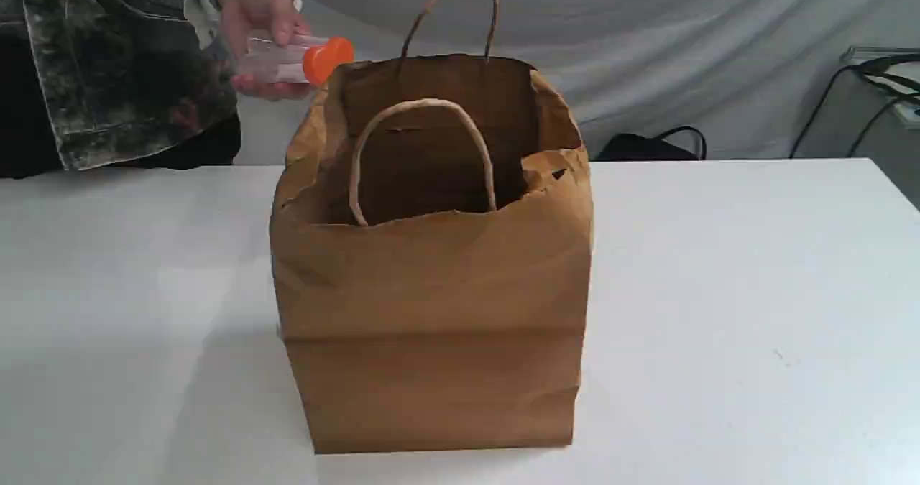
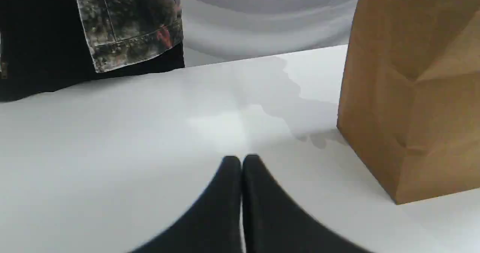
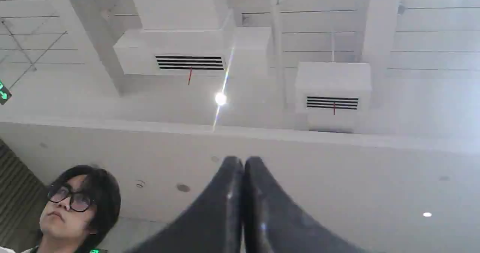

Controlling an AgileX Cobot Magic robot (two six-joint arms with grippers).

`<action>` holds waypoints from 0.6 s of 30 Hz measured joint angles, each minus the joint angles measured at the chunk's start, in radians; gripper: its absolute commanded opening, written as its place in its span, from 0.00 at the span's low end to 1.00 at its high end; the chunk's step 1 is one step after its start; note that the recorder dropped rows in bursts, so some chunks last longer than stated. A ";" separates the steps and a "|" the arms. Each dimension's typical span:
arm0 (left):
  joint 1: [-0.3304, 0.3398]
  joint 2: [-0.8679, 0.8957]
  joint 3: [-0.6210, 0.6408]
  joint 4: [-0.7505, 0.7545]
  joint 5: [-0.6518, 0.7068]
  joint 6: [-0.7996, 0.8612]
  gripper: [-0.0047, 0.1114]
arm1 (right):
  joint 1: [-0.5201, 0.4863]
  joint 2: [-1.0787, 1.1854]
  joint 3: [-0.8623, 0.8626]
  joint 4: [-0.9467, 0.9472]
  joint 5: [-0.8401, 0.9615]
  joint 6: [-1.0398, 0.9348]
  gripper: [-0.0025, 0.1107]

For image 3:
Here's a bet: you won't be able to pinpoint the large white ceiling air vent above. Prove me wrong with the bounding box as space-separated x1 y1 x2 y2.
114 27 274 79

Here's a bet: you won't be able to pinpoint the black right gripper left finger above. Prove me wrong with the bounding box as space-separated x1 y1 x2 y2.
129 156 244 253

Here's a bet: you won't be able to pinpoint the person in camouflage jacket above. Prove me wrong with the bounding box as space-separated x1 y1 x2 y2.
0 165 122 253

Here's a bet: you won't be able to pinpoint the black round eyeglasses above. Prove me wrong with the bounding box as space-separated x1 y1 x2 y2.
48 184 96 213

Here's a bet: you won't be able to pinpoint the round ceiling spotlight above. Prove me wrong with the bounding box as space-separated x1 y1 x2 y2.
214 92 227 106

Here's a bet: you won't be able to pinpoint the green exit sign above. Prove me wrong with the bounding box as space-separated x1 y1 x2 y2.
0 81 12 105

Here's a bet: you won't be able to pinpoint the small white ceiling air vent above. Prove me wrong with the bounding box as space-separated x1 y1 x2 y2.
295 62 372 133

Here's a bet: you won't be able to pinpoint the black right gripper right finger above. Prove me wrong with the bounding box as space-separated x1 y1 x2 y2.
244 156 365 253

